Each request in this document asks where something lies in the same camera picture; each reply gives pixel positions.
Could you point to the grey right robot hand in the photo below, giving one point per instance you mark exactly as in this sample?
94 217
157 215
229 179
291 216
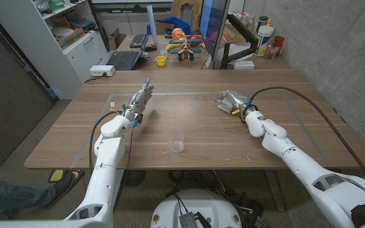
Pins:
234 100

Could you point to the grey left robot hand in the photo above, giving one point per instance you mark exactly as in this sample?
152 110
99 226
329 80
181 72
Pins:
139 99

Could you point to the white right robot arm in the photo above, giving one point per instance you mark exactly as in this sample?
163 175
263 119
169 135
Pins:
296 158

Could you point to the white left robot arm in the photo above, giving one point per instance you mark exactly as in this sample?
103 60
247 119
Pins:
106 164

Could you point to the yellow sponge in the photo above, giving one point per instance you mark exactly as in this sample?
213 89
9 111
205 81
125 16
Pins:
224 109

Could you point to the clear plastic cup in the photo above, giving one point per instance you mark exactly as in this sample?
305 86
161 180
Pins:
175 141

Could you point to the red cup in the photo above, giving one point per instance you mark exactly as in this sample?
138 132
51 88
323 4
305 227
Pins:
279 41

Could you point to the flat white box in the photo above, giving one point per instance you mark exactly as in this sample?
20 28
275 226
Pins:
243 65

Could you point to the black laptop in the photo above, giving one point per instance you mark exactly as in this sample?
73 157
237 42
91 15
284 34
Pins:
124 60

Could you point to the small yellow bowl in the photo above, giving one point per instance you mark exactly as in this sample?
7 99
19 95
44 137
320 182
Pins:
161 60

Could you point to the white power strip box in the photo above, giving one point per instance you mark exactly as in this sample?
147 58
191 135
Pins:
102 70

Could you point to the dark computer mouse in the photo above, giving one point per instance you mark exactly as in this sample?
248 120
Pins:
151 47

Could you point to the black keyboard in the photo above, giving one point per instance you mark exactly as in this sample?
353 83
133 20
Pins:
138 40

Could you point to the yellow toy banana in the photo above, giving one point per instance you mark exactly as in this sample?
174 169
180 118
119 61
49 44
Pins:
171 46

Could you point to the cardboard box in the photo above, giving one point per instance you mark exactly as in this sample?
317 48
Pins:
116 39

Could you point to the white canister blue label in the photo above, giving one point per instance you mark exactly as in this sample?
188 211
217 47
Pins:
263 41

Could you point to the wooden toy airplane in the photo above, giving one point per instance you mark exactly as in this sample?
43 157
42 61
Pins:
185 49

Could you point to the red bowl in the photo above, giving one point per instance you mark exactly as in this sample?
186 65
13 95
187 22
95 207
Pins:
195 38

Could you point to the orange basketball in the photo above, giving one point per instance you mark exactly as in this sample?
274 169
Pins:
177 34

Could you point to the white paper roll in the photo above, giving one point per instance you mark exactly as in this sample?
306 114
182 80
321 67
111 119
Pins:
151 23

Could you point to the large flat monitor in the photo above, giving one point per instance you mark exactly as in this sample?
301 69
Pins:
212 25

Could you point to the dark-lid jar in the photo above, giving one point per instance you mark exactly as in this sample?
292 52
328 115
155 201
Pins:
261 21

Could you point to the blue plastic bin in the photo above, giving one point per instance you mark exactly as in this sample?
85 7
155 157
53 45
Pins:
177 22

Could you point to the white shelf cabinet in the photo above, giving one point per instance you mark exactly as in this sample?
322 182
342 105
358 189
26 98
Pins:
43 47

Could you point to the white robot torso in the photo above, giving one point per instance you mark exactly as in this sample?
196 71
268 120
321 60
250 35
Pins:
198 206

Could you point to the black shoe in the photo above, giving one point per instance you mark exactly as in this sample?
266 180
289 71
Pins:
62 188

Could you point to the person's leg in jeans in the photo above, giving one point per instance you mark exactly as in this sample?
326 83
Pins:
11 198

